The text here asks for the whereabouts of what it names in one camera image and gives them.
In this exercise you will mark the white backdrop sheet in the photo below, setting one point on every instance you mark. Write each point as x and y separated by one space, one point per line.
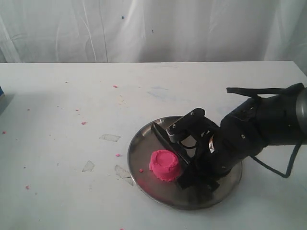
152 30

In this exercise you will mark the round steel plate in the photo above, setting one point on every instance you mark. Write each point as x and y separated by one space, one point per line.
169 193

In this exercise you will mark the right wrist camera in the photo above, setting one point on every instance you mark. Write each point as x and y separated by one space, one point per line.
179 130

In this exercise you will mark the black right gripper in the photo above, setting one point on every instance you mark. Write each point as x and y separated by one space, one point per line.
241 133

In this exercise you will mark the pink putty lump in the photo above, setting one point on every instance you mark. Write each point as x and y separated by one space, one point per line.
165 165

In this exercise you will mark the black knife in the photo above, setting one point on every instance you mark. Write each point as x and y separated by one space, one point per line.
165 141

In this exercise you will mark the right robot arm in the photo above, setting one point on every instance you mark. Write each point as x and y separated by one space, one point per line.
269 117

